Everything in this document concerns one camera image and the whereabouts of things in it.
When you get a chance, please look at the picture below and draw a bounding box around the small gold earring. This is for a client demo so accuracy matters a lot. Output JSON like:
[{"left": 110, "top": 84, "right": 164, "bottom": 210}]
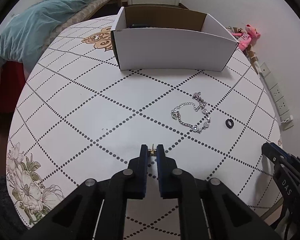
[{"left": 148, "top": 144, "right": 157, "bottom": 157}]

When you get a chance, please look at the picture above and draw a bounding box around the white power strip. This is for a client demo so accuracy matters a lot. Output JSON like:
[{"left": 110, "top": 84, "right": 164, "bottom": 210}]
[{"left": 254, "top": 61, "right": 294, "bottom": 131}]

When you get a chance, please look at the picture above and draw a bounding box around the white patterned tablecloth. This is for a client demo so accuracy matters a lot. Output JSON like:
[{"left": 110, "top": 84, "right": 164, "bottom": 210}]
[{"left": 7, "top": 16, "right": 280, "bottom": 227}]

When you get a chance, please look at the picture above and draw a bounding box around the white cardboard box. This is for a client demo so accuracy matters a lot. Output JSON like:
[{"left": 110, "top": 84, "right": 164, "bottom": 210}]
[{"left": 110, "top": 4, "right": 238, "bottom": 72}]

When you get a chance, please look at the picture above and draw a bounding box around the pink panther plush toy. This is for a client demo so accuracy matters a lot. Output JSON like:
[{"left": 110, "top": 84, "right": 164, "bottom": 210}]
[{"left": 232, "top": 24, "right": 261, "bottom": 51}]

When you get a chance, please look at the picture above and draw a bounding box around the bed mattress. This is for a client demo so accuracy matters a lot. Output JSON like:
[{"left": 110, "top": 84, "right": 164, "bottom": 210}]
[{"left": 44, "top": 0, "right": 121, "bottom": 48}]

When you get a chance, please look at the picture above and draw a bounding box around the teal duvet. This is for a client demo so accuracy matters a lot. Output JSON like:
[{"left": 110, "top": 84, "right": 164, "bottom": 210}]
[{"left": 0, "top": 0, "right": 93, "bottom": 72}]

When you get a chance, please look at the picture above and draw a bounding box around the silver crystal bracelet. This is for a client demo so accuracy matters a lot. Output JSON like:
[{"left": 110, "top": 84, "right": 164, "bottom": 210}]
[{"left": 171, "top": 91, "right": 212, "bottom": 133}]

